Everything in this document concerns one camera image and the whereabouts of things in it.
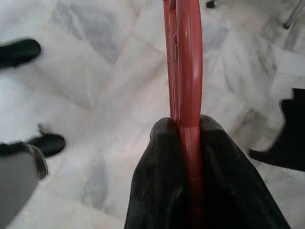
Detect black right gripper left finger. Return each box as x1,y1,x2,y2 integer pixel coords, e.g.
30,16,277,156
125,117,191,229

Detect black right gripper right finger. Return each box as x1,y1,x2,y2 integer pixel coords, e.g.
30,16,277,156
198,114,292,229

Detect black shirt with green logo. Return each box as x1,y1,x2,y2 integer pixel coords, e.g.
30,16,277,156
248,88,305,172

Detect red plastic hanger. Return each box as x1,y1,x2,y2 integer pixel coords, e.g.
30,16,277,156
163,0,203,229

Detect silver metal clothes rack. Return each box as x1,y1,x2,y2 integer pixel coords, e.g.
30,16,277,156
205,0,305,29

